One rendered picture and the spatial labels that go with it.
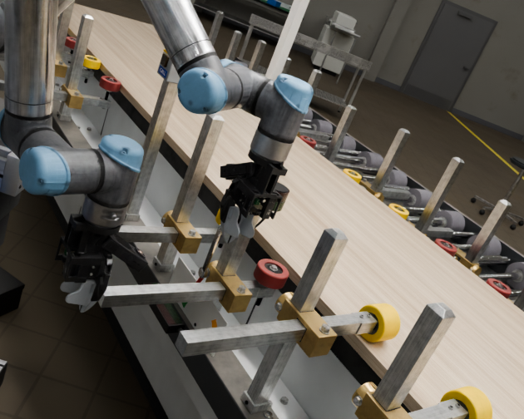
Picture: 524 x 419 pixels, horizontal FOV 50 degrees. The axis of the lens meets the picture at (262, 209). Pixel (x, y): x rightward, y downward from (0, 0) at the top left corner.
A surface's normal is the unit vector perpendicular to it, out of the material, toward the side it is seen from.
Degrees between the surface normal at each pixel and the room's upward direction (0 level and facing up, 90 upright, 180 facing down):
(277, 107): 89
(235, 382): 0
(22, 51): 97
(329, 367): 90
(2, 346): 0
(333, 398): 90
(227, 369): 0
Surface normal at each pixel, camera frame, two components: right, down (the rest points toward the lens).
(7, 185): -0.04, 0.40
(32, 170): -0.66, 0.06
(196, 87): -0.38, 0.25
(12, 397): 0.36, -0.85
